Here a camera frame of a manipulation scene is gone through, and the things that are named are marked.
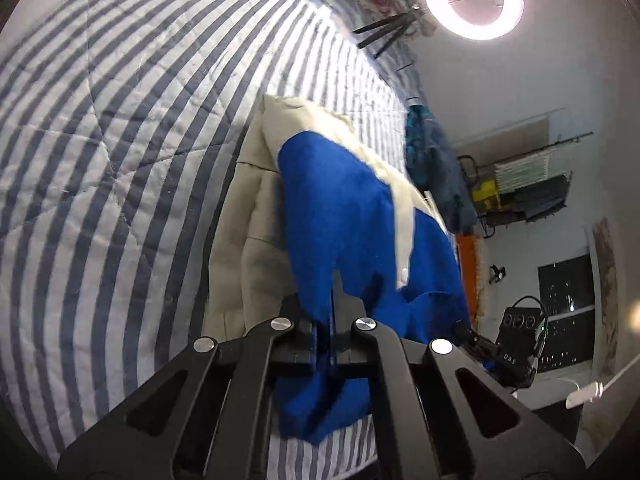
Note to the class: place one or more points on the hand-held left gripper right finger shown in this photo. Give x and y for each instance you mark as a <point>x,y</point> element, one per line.
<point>350,345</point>

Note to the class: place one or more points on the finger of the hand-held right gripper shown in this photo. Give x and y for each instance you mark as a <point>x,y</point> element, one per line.
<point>472,337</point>

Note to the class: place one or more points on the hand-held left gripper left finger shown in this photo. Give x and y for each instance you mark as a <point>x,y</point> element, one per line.
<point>295,355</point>

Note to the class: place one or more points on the beige and blue jacket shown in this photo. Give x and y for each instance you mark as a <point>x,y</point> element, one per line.
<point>340,195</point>

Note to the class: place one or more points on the black metal clothes rack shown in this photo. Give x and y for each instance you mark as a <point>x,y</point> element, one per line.
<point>570,138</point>

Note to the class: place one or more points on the orange-edged cushion seat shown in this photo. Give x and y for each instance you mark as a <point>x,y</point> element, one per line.
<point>467,270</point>

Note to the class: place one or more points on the white charger plug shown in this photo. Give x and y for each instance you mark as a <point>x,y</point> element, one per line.
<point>582,396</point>

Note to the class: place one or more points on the yellow box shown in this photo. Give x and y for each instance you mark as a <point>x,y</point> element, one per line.
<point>485,195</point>

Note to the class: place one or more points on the dark hanging garment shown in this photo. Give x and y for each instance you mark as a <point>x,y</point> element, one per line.
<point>540,200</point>

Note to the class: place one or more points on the dark blue clothing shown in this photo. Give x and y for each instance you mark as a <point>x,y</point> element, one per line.
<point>445,180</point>

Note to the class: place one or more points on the white striped towel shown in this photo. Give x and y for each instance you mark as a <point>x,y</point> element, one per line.
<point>525,172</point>

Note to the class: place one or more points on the teal garment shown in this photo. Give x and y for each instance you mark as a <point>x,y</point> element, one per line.
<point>415,140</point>

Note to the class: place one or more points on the blue white striped blanket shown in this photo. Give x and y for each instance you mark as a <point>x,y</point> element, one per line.
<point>125,160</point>

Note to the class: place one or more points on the black mini tripod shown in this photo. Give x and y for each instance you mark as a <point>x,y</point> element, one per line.
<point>385,27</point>

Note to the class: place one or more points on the wall poster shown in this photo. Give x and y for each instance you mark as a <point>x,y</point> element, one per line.
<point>605,270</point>

